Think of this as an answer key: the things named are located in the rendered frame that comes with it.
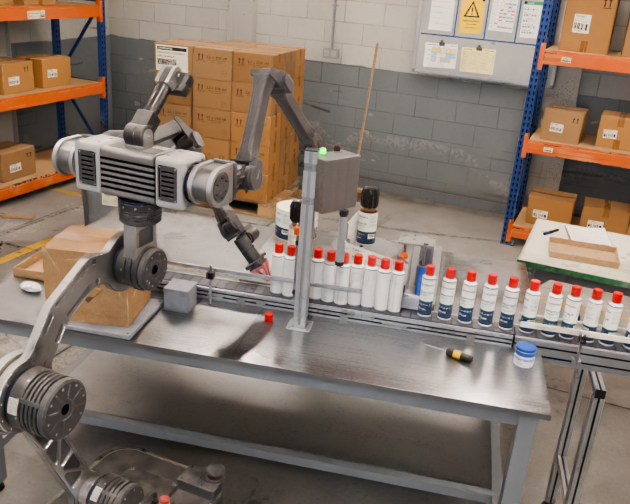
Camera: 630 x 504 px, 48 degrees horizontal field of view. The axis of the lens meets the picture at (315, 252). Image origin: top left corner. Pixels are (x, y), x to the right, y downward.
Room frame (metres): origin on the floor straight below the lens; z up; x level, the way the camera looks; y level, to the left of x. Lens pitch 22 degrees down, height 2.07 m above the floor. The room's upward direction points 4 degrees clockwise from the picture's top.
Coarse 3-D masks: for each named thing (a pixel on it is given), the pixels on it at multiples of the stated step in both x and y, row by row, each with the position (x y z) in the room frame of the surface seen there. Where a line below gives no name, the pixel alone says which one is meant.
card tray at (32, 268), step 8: (32, 256) 2.73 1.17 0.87; (40, 256) 2.79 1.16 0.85; (24, 264) 2.67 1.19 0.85; (32, 264) 2.72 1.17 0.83; (40, 264) 2.73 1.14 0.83; (16, 272) 2.60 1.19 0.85; (24, 272) 2.59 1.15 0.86; (32, 272) 2.59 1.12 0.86; (40, 272) 2.58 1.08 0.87; (40, 280) 2.58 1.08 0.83
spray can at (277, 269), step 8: (280, 248) 2.52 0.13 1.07; (272, 256) 2.53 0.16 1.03; (280, 256) 2.52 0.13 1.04; (272, 264) 2.53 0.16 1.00; (280, 264) 2.52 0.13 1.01; (272, 272) 2.52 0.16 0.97; (280, 272) 2.52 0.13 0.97; (272, 280) 2.52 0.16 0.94; (272, 288) 2.52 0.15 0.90; (280, 288) 2.52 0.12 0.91
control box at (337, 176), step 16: (320, 160) 2.34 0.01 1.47; (336, 160) 2.36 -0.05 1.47; (352, 160) 2.41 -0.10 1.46; (320, 176) 2.34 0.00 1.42; (336, 176) 2.36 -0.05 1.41; (352, 176) 2.42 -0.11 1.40; (320, 192) 2.33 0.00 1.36; (336, 192) 2.37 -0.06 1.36; (352, 192) 2.42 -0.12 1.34; (320, 208) 2.33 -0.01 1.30; (336, 208) 2.37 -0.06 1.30
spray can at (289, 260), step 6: (288, 246) 2.51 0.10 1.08; (294, 246) 2.52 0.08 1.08; (288, 252) 2.51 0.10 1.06; (294, 252) 2.51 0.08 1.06; (288, 258) 2.50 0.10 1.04; (294, 258) 2.50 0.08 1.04; (288, 264) 2.50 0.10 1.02; (294, 264) 2.50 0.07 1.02; (288, 270) 2.50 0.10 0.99; (288, 276) 2.50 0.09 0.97; (288, 288) 2.49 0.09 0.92; (282, 294) 2.51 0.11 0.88; (288, 294) 2.49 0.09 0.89
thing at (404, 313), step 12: (168, 276) 2.61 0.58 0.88; (180, 276) 2.62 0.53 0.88; (192, 276) 2.62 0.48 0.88; (204, 276) 2.63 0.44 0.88; (228, 288) 2.54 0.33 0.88; (240, 288) 2.55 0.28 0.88; (252, 288) 2.55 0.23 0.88; (264, 288) 2.56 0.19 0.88; (312, 300) 2.49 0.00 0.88; (372, 312) 2.43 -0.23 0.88; (384, 312) 2.43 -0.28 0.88; (408, 312) 2.45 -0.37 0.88; (432, 312) 2.46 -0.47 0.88; (456, 324) 2.38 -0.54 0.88; (468, 324) 2.38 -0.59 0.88; (492, 324) 2.40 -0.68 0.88
